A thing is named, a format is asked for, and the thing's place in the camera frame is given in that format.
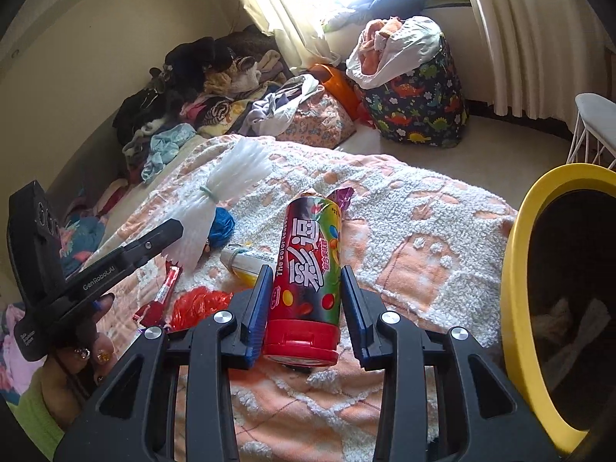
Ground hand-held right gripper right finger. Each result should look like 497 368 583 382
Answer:
339 264 561 462

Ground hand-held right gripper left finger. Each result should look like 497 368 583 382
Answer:
53 264 275 462

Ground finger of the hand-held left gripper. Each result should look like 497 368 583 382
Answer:
122 218 185 265

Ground white yellow snack packet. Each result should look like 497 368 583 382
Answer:
220 244 270 287

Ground red candy can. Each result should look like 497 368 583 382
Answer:
262 194 345 365

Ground yellow bin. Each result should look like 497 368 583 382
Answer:
500 164 616 444

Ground person's left forearm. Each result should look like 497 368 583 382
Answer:
12 370 65 448

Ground person's left hand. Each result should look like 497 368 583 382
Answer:
41 293 117 425

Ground teal floral pillow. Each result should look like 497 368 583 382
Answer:
60 216 107 276

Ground red white candy wrapper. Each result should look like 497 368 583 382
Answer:
132 261 184 333

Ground red plastic bag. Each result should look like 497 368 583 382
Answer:
168 286 238 333

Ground blue plastic bag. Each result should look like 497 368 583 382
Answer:
208 207 236 247

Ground clear white plastic bags bundle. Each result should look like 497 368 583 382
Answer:
171 137 275 273

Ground light blue garment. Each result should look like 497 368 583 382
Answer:
142 122 198 184

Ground orange white tufted blanket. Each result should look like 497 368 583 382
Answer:
91 135 519 462

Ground purple yellow snack wrapper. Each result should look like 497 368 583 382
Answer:
327 185 355 217

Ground black jacket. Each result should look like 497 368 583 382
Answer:
113 87 188 144

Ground patterned pink black cloth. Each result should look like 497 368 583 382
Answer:
180 96 252 138

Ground white grey garment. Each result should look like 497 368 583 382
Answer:
241 74 321 138

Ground beige clothes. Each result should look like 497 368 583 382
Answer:
204 55 270 98

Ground black fluffy clothes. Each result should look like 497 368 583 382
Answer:
164 36 238 91

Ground pink floral cushion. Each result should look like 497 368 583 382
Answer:
276 91 357 151

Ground dinosaur print laundry basket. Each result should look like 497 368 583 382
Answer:
361 33 470 147

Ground orange bag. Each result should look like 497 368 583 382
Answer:
310 62 373 128

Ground cream curtain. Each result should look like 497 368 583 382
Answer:
457 0 616 131
216 0 386 74

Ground orange pink cloth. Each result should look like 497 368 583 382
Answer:
358 17 405 75

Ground white plastic bag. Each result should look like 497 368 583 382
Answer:
345 16 444 90

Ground white wire rack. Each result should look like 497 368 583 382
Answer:
565 92 616 170

